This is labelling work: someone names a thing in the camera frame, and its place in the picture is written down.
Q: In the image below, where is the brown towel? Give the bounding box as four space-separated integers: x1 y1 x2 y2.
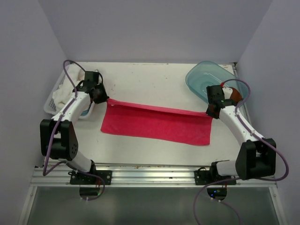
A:
230 87 243 103

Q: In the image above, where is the pink towel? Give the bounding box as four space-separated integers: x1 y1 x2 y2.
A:
101 98 212 146

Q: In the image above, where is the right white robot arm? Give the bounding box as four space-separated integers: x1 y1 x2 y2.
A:
206 85 276 184

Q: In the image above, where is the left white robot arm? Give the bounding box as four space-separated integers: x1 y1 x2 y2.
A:
40 71 109 184

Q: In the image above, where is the blue and peach towel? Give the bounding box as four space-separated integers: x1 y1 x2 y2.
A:
80 105 94 119

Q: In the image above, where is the blue transparent plastic tub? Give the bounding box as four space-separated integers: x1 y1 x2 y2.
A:
185 61 248 103

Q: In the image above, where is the white towel in basket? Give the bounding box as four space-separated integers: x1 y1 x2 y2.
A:
52 64 83 112

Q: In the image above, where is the white plastic basket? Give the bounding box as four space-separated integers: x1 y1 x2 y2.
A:
44 62 99 121

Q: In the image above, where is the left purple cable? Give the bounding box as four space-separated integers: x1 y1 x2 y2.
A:
42 60 106 201

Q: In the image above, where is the purple cable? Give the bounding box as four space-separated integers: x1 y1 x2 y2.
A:
195 79 290 225
42 60 106 201

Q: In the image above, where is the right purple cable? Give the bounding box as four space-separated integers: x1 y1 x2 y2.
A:
195 79 290 225

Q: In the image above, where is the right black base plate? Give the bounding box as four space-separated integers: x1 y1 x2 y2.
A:
194 166 231 185

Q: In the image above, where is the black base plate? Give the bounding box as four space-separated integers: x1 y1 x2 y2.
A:
194 166 231 185
68 170 113 185

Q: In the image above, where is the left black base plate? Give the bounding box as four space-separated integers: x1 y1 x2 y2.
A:
68 170 113 185

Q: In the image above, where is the aluminium mounting rail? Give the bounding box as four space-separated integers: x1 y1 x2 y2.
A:
30 164 275 188

